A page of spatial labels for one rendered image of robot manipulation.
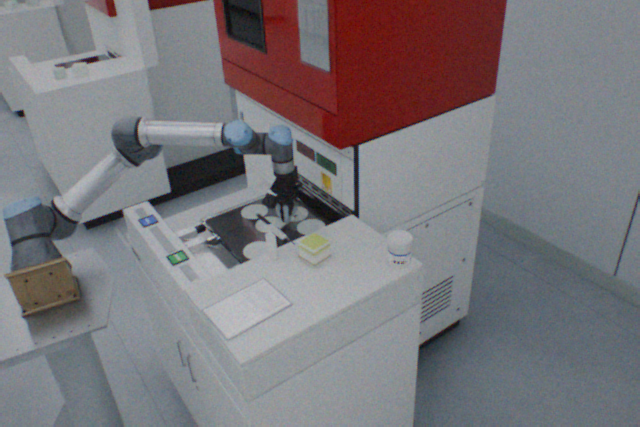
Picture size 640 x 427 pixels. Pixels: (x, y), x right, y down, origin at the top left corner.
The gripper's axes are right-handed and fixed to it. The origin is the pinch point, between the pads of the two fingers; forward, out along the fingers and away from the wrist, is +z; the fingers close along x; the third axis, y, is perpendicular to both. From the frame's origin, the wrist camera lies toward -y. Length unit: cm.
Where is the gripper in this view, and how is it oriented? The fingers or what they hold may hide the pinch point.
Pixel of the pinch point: (283, 221)
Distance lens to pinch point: 195.0
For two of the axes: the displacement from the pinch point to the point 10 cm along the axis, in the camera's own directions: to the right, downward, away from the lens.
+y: 6.2, -4.2, 6.6
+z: 0.4, 8.6, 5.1
